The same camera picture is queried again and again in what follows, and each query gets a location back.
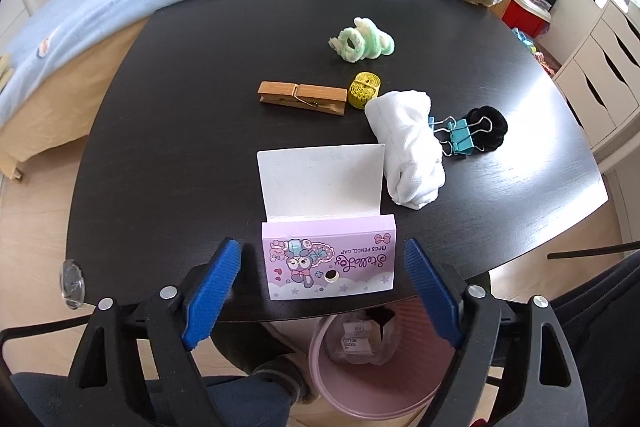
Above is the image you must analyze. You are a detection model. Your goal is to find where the person's left leg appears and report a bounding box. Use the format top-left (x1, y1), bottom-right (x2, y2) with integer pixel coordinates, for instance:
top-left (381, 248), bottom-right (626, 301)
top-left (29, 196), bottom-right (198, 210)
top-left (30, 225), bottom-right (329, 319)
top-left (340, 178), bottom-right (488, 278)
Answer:
top-left (12, 372), bottom-right (296, 427)

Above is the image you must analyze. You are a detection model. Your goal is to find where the yellow tape measure roll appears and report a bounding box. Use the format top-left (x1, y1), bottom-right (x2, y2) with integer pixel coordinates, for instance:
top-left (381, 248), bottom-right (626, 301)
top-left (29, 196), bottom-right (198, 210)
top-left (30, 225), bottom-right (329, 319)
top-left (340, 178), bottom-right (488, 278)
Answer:
top-left (346, 72), bottom-right (383, 109)

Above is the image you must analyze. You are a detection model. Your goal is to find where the pink waste bin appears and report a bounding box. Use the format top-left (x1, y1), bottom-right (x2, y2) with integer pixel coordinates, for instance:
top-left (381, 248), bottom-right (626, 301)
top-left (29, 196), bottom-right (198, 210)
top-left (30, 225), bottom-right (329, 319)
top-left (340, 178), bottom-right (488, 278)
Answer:
top-left (307, 302), bottom-right (461, 419)

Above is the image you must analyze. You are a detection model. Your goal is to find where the black chair armrest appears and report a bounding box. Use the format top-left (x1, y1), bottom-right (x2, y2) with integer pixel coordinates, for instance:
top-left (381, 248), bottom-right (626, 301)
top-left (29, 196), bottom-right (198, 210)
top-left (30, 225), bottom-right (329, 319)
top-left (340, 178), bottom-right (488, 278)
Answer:
top-left (0, 313), bottom-right (93, 358)
top-left (546, 243), bottom-right (640, 261)

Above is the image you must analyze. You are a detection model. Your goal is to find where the dark grey fleece cloth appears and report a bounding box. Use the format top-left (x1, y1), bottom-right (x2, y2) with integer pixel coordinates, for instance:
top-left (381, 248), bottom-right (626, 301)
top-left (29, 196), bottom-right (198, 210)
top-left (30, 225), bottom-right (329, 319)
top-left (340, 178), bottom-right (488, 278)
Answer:
top-left (550, 252), bottom-right (640, 427)

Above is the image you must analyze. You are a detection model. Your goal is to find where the black scrunchie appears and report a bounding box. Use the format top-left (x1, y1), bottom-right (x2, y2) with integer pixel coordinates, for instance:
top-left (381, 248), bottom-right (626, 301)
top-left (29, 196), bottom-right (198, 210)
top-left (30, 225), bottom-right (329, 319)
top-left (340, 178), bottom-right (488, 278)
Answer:
top-left (462, 105), bottom-right (509, 152)

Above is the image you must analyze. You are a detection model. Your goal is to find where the red storage box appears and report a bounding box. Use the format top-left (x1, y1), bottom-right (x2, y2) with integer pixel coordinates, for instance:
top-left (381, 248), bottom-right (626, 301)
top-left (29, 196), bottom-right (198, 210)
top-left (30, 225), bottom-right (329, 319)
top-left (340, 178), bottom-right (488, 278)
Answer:
top-left (501, 0), bottom-right (551, 38)

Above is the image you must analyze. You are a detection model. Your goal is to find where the black wooden table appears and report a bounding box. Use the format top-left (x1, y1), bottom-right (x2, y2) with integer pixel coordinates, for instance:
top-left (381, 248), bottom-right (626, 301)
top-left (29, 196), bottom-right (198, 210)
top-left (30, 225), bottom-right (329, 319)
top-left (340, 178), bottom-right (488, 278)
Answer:
top-left (66, 0), bottom-right (611, 325)

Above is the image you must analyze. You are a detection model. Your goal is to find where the white drawer cabinet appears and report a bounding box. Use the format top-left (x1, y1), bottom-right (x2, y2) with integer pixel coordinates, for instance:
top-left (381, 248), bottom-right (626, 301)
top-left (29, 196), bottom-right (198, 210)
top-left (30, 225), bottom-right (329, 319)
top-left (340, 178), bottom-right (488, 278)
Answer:
top-left (552, 0), bottom-right (640, 168)

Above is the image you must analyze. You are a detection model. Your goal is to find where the dark grey slipper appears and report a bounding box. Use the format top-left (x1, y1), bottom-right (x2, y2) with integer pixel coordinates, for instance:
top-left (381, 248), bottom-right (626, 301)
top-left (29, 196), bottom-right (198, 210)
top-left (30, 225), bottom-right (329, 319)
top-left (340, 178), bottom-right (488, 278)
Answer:
top-left (252, 352), bottom-right (313, 403)

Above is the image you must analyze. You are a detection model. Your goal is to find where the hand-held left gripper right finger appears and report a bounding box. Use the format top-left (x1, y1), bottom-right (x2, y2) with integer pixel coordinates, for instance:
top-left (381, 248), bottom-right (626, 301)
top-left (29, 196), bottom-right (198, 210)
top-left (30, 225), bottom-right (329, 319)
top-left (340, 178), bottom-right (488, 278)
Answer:
top-left (402, 238), bottom-right (591, 427)

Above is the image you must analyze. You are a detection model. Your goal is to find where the pink cartoon print box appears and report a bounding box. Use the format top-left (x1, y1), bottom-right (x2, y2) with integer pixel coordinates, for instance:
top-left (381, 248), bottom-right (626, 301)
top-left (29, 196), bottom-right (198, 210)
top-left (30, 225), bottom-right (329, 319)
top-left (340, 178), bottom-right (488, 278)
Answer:
top-left (256, 143), bottom-right (398, 303)

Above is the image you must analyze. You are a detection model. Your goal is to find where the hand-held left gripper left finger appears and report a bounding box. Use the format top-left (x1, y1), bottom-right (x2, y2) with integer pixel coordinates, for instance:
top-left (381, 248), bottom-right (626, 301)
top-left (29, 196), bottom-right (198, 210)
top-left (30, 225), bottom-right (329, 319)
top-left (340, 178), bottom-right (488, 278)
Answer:
top-left (67, 237), bottom-right (243, 427)

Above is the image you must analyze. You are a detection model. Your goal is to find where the white cloth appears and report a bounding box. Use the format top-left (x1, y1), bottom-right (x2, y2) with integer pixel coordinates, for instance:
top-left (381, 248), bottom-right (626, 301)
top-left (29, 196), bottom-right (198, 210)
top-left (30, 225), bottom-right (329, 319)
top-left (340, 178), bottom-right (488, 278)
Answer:
top-left (364, 90), bottom-right (447, 210)

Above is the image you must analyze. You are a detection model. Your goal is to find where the clear suction hook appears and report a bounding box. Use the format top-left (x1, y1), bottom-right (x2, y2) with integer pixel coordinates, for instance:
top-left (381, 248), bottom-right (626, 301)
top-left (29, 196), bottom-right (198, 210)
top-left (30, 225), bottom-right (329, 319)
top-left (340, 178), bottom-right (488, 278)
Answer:
top-left (60, 259), bottom-right (86, 310)

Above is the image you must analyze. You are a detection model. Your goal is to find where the wooden clothespin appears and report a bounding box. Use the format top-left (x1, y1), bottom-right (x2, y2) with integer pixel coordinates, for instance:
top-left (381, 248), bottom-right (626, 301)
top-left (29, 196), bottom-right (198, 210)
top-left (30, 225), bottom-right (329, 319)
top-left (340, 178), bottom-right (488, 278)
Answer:
top-left (257, 81), bottom-right (348, 116)

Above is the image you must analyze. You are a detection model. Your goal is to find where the light blue toy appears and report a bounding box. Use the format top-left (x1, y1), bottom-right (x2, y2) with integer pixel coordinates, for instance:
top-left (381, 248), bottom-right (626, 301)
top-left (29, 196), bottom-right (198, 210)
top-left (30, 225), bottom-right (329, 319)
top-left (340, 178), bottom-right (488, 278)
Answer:
top-left (511, 27), bottom-right (536, 50)

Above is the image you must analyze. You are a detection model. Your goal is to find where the clear plastic package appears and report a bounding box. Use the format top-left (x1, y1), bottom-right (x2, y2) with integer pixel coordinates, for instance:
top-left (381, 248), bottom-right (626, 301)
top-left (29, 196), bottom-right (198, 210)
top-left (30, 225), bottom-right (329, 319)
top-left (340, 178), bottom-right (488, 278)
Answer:
top-left (327, 312), bottom-right (401, 368)

